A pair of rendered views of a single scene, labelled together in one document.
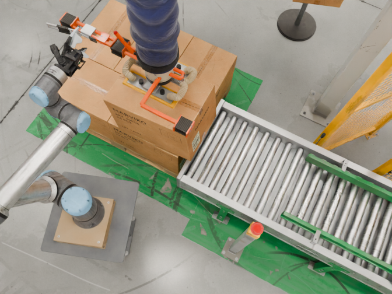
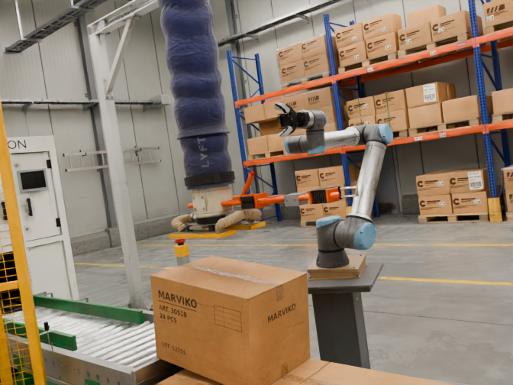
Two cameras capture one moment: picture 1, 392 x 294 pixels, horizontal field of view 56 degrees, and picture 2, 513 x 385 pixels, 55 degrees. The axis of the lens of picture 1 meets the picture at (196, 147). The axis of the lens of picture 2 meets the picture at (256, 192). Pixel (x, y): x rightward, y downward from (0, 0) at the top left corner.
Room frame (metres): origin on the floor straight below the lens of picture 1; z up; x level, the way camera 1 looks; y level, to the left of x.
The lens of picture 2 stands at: (3.22, 1.13, 1.43)
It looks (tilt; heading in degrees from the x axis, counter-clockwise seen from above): 3 degrees down; 198
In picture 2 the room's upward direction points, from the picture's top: 8 degrees counter-clockwise
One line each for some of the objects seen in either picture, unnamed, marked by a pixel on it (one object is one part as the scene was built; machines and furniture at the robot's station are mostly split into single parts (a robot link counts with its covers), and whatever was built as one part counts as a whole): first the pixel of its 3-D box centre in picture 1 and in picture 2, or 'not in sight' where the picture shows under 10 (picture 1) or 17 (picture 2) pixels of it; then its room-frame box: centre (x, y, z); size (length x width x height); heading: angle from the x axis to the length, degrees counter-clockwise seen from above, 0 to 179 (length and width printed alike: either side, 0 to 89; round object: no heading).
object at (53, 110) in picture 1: (56, 105); (314, 142); (0.75, 0.66, 1.51); 0.12 x 0.09 x 0.12; 61
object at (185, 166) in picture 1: (201, 139); (191, 348); (1.04, -0.03, 0.58); 0.70 x 0.03 x 0.06; 157
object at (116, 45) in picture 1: (120, 46); (254, 201); (1.26, 0.47, 1.29); 0.10 x 0.08 x 0.06; 157
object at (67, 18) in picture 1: (69, 21); (324, 195); (1.40, 0.79, 1.29); 0.08 x 0.07 x 0.05; 67
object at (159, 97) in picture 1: (151, 87); (230, 223); (1.07, 0.28, 1.19); 0.34 x 0.10 x 0.05; 67
